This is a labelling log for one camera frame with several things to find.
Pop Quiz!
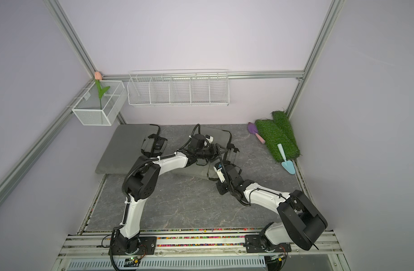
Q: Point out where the teal trowel white handle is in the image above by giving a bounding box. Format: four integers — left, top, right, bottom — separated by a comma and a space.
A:
278, 143, 296, 175

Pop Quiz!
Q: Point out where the purple trowel pink handle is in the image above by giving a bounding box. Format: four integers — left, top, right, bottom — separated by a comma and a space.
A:
247, 122, 266, 144

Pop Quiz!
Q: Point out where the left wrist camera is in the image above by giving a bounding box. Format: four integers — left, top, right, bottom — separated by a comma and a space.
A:
205, 135, 214, 143

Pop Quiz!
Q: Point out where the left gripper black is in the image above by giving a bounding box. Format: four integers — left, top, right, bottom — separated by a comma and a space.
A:
197, 143, 228, 163

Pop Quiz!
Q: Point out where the artificial grass roll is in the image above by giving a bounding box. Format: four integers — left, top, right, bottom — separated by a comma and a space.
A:
272, 111, 297, 145
255, 119, 301, 163

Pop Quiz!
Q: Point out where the artificial pink tulip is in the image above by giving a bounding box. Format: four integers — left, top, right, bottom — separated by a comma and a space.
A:
94, 71, 110, 110

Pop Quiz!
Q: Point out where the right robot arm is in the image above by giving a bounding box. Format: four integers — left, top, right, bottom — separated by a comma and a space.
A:
214, 162, 328, 252

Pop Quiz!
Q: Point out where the white mesh wall basket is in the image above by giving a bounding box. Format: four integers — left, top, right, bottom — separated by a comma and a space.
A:
72, 80, 128, 126

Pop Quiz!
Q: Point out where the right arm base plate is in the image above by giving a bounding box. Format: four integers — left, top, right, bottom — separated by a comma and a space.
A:
244, 234, 291, 253

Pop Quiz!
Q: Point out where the white wire wall rack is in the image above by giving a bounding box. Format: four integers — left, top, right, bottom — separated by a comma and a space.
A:
127, 75, 230, 107

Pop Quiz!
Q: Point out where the grey laptop bag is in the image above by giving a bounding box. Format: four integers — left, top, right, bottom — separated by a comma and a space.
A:
171, 126, 241, 180
95, 124, 167, 175

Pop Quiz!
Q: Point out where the aluminium frame rail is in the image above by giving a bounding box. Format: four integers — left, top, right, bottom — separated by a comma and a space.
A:
103, 69, 305, 81

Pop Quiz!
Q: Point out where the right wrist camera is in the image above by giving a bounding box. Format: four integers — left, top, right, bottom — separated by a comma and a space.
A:
214, 162, 226, 183

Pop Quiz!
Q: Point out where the rear artificial grass roll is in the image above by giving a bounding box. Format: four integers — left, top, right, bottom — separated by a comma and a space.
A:
272, 111, 297, 145

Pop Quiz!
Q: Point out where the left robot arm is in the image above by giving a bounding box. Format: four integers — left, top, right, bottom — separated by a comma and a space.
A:
114, 134, 227, 243

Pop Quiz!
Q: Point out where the front artificial grass roll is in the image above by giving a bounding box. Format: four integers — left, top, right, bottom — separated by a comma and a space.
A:
255, 119, 301, 163

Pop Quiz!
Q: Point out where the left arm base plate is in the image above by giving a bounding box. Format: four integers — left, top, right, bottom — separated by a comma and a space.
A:
111, 236, 157, 256

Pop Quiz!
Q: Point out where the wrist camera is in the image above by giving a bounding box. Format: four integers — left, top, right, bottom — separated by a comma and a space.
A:
205, 135, 214, 143
214, 162, 226, 183

